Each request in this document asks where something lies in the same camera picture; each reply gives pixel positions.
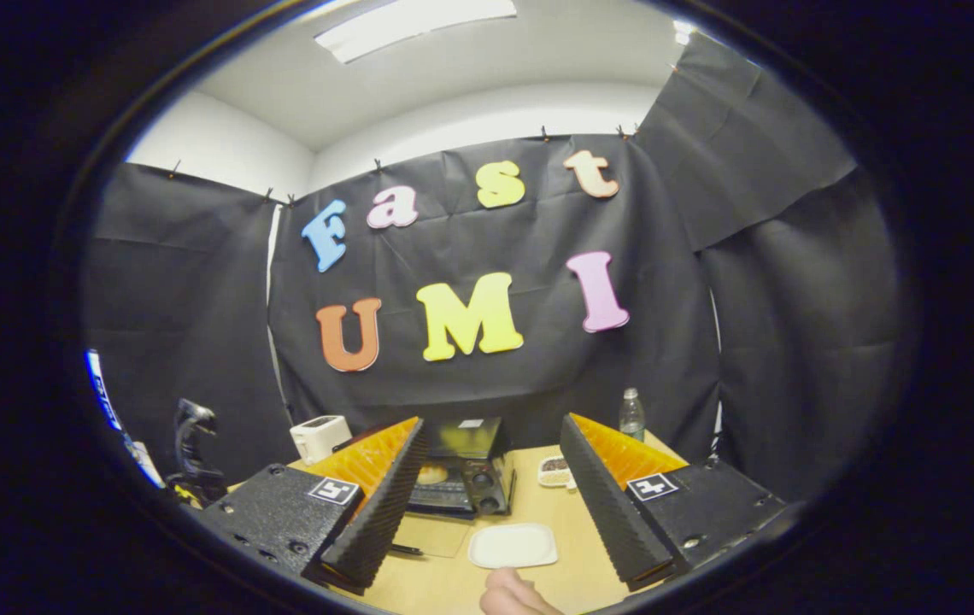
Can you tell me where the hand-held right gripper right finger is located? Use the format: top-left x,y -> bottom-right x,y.
560,413 -> 789,592

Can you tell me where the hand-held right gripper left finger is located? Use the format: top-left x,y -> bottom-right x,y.
203,417 -> 435,595

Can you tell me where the black electric oven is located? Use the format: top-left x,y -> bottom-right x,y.
390,417 -> 515,560

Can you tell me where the white divided seed dish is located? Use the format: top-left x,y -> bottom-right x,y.
537,455 -> 578,490

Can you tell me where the clear plastic water bottle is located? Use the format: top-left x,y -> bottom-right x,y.
619,388 -> 646,443

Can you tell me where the white rectangular plate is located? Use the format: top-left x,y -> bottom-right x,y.
468,523 -> 558,570

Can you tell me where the white toaster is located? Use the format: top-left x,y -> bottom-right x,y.
290,415 -> 353,466

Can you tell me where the blue white banner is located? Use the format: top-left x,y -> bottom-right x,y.
85,348 -> 165,489

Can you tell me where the black backdrop cloth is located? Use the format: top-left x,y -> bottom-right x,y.
81,32 -> 907,505

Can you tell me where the long ceiling light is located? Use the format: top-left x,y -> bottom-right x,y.
314,0 -> 518,64

